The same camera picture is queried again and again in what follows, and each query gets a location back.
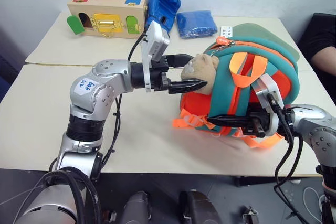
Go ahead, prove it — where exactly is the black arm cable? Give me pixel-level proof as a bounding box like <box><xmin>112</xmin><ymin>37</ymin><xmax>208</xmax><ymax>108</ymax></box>
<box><xmin>100</xmin><ymin>31</ymin><xmax>148</xmax><ymax>175</ymax></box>
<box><xmin>266</xmin><ymin>92</ymin><xmax>311</xmax><ymax>224</ymax></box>

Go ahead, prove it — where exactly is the black cable bundle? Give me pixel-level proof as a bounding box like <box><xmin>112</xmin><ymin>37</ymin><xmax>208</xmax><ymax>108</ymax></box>
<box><xmin>48</xmin><ymin>165</ymin><xmax>103</xmax><ymax>224</ymax></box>

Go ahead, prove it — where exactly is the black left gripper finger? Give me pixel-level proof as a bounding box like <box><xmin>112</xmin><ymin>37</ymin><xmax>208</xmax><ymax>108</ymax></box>
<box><xmin>167</xmin><ymin>79</ymin><xmax>208</xmax><ymax>95</ymax></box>
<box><xmin>167</xmin><ymin>54</ymin><xmax>194</xmax><ymax>69</ymax></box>

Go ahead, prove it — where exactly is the blue folded cloth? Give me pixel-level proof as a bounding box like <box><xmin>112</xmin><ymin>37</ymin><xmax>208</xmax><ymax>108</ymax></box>
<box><xmin>176</xmin><ymin>10</ymin><xmax>219</xmax><ymax>41</ymax></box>

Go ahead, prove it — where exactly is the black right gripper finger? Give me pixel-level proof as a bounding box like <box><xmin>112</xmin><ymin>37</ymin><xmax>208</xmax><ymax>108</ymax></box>
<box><xmin>207</xmin><ymin>114</ymin><xmax>250</xmax><ymax>130</ymax></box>

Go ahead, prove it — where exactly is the thin white cable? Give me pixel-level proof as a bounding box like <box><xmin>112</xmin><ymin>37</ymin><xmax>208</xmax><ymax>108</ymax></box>
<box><xmin>302</xmin><ymin>186</ymin><xmax>327</xmax><ymax>215</ymax></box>

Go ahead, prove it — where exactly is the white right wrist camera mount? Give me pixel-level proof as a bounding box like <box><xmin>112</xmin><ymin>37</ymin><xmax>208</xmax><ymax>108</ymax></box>
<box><xmin>253</xmin><ymin>73</ymin><xmax>286</xmax><ymax>138</ymax></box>

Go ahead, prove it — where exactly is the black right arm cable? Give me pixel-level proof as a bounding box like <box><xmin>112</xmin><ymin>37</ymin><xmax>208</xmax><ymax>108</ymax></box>
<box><xmin>266</xmin><ymin>92</ymin><xmax>311</xmax><ymax>224</ymax></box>

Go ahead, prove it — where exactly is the white letter card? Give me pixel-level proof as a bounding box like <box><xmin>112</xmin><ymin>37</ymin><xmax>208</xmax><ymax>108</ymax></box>
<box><xmin>218</xmin><ymin>25</ymin><xmax>234</xmax><ymax>39</ymax></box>

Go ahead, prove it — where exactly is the tan teddy bear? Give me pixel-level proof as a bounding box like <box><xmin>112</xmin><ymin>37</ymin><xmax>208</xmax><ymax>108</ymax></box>
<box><xmin>180</xmin><ymin>53</ymin><xmax>220</xmax><ymax>96</ymax></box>

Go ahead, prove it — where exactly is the orange and teal backpack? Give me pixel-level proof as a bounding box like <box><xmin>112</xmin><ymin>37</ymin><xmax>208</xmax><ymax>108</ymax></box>
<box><xmin>172</xmin><ymin>36</ymin><xmax>300</xmax><ymax>152</ymax></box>

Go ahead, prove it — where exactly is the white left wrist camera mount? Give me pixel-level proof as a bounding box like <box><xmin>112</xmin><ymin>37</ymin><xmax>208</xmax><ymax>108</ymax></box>
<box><xmin>141</xmin><ymin>20</ymin><xmax>171</xmax><ymax>93</ymax></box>

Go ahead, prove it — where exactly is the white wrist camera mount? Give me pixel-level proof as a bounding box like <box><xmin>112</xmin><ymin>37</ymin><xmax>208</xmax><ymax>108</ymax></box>
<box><xmin>141</xmin><ymin>20</ymin><xmax>171</xmax><ymax>93</ymax></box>
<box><xmin>253</xmin><ymin>73</ymin><xmax>286</xmax><ymax>138</ymax></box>

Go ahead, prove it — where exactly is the person in black shirt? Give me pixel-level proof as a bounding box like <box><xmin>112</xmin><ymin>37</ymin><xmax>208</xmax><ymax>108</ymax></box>
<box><xmin>297</xmin><ymin>12</ymin><xmax>336</xmax><ymax>76</ymax></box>

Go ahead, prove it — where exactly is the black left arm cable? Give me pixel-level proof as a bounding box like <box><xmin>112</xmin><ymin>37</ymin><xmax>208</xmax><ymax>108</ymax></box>
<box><xmin>100</xmin><ymin>31</ymin><xmax>148</xmax><ymax>175</ymax></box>

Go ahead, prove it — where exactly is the dark rounded shape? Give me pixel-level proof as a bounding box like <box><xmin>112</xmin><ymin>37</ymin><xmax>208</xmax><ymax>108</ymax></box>
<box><xmin>179</xmin><ymin>189</ymin><xmax>222</xmax><ymax>224</ymax></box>
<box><xmin>122</xmin><ymin>190</ymin><xmax>156</xmax><ymax>224</ymax></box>

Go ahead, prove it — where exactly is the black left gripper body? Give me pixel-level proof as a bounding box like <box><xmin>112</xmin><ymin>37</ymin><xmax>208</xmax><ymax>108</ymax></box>
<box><xmin>150</xmin><ymin>55</ymin><xmax>171</xmax><ymax>93</ymax></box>

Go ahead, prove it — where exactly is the wooden lock box with handle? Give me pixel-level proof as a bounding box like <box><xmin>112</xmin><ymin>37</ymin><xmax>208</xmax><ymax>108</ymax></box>
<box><xmin>66</xmin><ymin>0</ymin><xmax>149</xmax><ymax>40</ymax></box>

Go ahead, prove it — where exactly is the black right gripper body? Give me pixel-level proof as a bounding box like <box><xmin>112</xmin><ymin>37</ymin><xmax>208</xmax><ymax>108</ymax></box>
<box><xmin>242</xmin><ymin>112</ymin><xmax>272</xmax><ymax>138</ymax></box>

